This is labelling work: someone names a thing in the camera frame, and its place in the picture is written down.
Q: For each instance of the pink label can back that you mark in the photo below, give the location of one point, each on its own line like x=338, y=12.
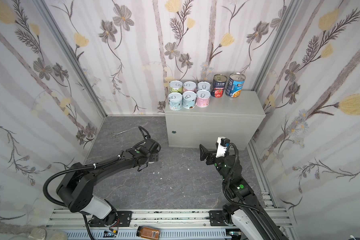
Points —
x=203, y=98

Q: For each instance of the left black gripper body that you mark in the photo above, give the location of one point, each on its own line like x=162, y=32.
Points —
x=151, y=147

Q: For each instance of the pink label can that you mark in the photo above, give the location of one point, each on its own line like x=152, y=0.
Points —
x=203, y=98
x=189, y=86

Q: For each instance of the orange brown bottle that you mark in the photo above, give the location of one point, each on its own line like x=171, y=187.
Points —
x=148, y=233

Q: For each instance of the pink label can front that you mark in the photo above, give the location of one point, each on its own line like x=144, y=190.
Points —
x=189, y=86

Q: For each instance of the green label can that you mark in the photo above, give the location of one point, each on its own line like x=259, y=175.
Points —
x=176, y=87

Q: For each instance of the blue label can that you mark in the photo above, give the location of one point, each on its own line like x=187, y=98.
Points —
x=235, y=84

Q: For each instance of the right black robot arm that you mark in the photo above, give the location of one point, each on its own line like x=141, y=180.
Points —
x=244, y=210

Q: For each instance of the teal can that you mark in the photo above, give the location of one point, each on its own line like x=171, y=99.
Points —
x=189, y=99
x=175, y=101
x=204, y=86

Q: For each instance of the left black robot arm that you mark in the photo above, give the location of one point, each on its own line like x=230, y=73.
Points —
x=74, y=188

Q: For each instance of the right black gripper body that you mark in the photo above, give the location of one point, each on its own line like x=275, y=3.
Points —
x=209, y=157

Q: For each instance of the grey metal cabinet box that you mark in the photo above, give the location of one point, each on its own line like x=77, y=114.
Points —
x=234, y=118

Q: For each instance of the red dark label can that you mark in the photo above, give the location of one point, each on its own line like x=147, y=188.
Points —
x=218, y=85

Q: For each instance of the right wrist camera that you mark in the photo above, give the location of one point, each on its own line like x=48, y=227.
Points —
x=222, y=145

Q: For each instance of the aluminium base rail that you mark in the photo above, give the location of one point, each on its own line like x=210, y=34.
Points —
x=172, y=224

